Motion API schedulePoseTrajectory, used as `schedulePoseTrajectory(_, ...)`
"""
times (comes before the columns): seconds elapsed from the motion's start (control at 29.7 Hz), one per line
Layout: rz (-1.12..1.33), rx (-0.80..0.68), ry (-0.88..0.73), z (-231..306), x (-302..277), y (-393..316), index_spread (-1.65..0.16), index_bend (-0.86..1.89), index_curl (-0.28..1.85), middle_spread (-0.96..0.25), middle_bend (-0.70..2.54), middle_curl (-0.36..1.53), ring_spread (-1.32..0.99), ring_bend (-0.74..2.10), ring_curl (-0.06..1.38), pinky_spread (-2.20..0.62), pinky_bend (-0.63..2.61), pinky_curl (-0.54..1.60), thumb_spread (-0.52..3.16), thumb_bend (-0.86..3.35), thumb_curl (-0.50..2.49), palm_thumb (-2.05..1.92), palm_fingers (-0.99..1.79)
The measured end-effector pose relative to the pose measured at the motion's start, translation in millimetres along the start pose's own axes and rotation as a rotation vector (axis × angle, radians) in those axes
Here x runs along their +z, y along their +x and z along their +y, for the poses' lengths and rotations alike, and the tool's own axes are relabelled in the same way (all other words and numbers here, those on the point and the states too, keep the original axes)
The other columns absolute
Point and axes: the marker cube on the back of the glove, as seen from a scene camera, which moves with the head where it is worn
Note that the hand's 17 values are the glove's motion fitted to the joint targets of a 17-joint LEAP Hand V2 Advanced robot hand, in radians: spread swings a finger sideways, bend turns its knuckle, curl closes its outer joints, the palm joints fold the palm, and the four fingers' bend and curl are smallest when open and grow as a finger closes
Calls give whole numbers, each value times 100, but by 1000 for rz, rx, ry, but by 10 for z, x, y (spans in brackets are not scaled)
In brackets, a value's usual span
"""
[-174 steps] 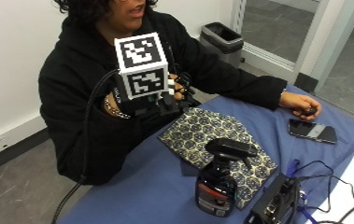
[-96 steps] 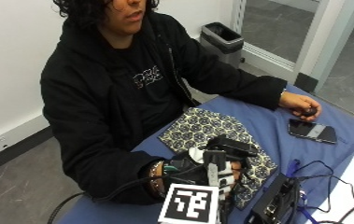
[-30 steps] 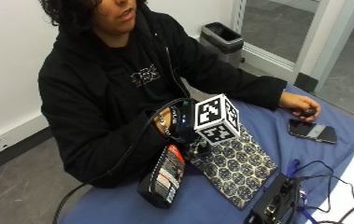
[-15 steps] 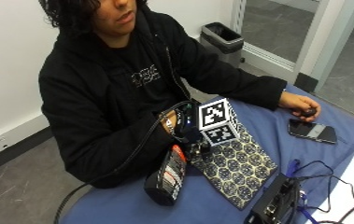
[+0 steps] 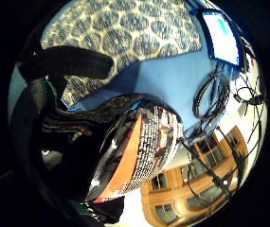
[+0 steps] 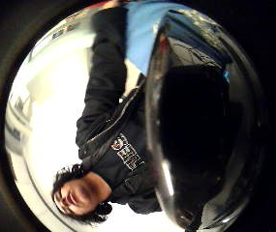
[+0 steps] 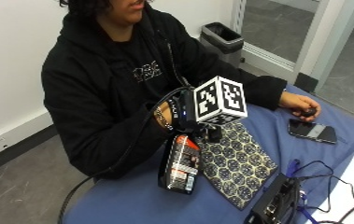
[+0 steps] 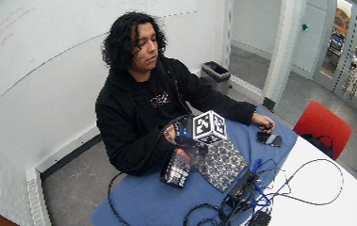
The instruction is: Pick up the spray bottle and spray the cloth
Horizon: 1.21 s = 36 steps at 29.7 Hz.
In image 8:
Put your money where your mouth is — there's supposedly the red chair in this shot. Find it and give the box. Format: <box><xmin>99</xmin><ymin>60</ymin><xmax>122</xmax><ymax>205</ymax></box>
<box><xmin>292</xmin><ymin>100</ymin><xmax>354</xmax><ymax>161</ymax></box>

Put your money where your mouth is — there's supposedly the white marker cube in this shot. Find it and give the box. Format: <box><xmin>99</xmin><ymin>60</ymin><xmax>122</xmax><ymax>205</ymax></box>
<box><xmin>191</xmin><ymin>109</ymin><xmax>230</xmax><ymax>145</ymax></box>

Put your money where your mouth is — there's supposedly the black glove cable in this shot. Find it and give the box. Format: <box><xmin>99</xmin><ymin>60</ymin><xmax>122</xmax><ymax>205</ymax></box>
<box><xmin>107</xmin><ymin>170</ymin><xmax>135</xmax><ymax>226</ymax></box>

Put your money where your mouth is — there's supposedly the black bag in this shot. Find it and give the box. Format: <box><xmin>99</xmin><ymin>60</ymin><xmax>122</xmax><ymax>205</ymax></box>
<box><xmin>300</xmin><ymin>133</ymin><xmax>335</xmax><ymax>158</ymax></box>

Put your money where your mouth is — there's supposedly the black and red packet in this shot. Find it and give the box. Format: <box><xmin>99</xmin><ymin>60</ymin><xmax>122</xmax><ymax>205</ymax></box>
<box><xmin>159</xmin><ymin>146</ymin><xmax>200</xmax><ymax>189</ymax></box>

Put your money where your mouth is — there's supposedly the the person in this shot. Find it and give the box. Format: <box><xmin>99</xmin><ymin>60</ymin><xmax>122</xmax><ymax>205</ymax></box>
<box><xmin>95</xmin><ymin>11</ymin><xmax>278</xmax><ymax>177</ymax></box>

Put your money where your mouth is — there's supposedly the small black adapter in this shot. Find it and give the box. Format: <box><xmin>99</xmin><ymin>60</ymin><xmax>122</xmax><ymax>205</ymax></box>
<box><xmin>251</xmin><ymin>210</ymin><xmax>272</xmax><ymax>226</ymax></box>

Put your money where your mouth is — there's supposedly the black electronics box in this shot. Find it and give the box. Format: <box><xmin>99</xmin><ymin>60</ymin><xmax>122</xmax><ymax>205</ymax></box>
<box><xmin>223</xmin><ymin>170</ymin><xmax>262</xmax><ymax>210</ymax></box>

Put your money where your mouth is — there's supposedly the white wall board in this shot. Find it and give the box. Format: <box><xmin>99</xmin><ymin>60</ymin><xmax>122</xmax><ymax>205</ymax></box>
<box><xmin>0</xmin><ymin>0</ymin><xmax>200</xmax><ymax>105</ymax></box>

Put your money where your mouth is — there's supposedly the grey trash bin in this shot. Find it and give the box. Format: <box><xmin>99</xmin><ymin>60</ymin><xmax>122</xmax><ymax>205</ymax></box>
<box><xmin>200</xmin><ymin>60</ymin><xmax>232</xmax><ymax>95</ymax></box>

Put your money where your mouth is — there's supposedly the blue patterned pouch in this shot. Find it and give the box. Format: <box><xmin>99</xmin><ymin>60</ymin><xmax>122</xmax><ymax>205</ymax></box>
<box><xmin>196</xmin><ymin>138</ymin><xmax>250</xmax><ymax>193</ymax></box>

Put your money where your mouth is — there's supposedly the glass door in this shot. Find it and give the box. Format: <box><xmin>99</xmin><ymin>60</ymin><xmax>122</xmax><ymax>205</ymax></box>
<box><xmin>311</xmin><ymin>0</ymin><xmax>357</xmax><ymax>130</ymax></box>

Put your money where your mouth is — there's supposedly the blue cable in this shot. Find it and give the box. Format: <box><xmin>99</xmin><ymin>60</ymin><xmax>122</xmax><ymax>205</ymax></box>
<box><xmin>251</xmin><ymin>158</ymin><xmax>274</xmax><ymax>208</ymax></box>

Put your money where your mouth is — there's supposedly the blue table cloth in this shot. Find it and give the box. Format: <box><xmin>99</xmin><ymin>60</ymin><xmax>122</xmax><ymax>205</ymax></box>
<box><xmin>91</xmin><ymin>106</ymin><xmax>300</xmax><ymax>226</ymax></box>

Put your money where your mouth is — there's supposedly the black smartphone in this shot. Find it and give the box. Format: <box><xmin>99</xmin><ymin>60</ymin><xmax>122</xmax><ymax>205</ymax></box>
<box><xmin>256</xmin><ymin>131</ymin><xmax>284</xmax><ymax>148</ymax></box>

